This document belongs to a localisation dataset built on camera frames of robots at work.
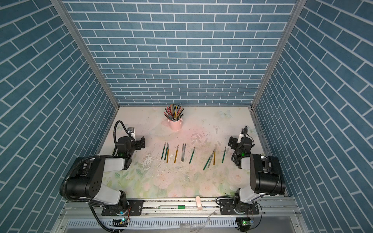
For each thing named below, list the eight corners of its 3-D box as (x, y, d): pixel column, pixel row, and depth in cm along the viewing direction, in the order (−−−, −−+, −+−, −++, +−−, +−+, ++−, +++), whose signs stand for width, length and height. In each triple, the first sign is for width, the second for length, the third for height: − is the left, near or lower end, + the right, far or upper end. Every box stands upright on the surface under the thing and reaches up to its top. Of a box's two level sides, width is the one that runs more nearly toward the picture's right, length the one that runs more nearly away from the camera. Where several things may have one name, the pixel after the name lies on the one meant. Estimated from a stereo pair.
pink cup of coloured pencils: (166, 131, 106) (162, 118, 94) (168, 118, 114) (165, 104, 103) (182, 132, 106) (181, 118, 94) (183, 118, 115) (182, 104, 103)
